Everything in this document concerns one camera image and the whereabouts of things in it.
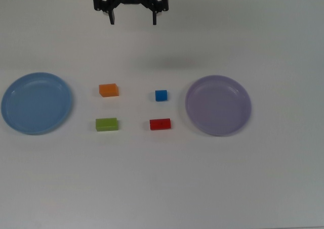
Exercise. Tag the blue block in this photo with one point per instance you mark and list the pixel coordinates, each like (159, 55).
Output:
(161, 95)

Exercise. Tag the purple plate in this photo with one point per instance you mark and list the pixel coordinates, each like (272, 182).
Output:
(217, 107)

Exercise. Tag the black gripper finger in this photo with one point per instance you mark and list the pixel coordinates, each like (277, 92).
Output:
(97, 1)
(164, 1)

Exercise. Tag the orange block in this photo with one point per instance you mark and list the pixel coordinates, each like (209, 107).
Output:
(108, 90)

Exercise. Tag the red block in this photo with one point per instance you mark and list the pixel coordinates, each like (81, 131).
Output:
(160, 124)

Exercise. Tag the green block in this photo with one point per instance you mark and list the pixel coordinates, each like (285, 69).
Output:
(106, 124)

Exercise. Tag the blue plate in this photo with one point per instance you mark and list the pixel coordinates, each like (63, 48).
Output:
(35, 105)

